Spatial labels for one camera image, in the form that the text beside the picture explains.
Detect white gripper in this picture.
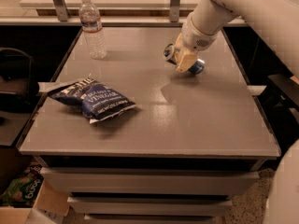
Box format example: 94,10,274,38
174,13,220,73

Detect Red Bull can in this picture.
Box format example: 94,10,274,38
164,44,205,75

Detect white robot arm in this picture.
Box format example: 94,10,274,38
175,0,299,224

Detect grey drawer cabinet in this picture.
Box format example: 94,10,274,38
21,28,280,224

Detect clear plastic water bottle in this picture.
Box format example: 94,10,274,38
78,0,107,59

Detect blue chips bag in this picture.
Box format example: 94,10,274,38
48,77,135,123

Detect black chair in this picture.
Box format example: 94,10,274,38
0,47,39,114

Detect cardboard box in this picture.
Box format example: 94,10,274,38
0,181,69,224

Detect green snack bag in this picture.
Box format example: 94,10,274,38
0,163,44,208

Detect metal shelf bracket middle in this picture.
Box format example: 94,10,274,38
169,0,180,22

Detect metal shelf bracket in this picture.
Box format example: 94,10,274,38
52,0,69,21
169,0,180,22

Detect metal shelf bracket left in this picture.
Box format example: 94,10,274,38
52,0,69,21

